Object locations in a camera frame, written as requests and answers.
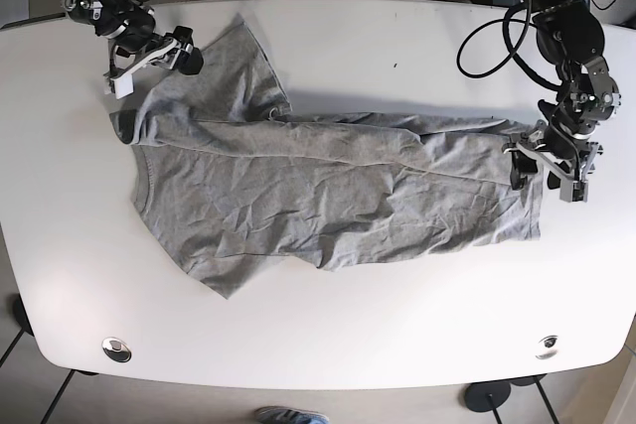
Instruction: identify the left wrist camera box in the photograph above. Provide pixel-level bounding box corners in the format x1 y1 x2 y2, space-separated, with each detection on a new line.
559 180 588 203

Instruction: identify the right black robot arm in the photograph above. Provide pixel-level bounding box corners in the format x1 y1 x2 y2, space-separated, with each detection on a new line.
62 0 204 99

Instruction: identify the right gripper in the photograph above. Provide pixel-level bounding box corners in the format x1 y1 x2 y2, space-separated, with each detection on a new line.
106 26 204 145

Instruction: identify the grey shoe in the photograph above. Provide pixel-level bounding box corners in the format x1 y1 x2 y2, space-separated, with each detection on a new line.
254 406 330 424

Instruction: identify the silver table grommet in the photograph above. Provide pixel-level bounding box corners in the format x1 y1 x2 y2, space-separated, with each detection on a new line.
101 337 132 363
533 335 559 360

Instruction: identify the left silver table grommet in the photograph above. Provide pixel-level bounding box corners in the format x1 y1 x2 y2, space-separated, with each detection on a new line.
101 337 132 363

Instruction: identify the black table leg left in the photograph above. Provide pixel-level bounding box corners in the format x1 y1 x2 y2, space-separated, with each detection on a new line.
0 295 34 366

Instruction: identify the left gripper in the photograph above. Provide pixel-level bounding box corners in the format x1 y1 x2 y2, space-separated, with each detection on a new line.
502 125 604 191

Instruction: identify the black round stand base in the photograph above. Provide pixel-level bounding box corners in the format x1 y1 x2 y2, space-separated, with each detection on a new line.
463 380 512 413

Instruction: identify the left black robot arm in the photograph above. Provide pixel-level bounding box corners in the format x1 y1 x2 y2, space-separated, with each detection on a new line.
498 0 621 203

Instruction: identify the right silver table grommet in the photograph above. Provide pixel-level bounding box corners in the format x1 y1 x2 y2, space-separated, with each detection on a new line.
533 335 559 360

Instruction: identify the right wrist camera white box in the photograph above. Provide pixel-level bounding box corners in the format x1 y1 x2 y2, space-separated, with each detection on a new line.
104 73 134 99

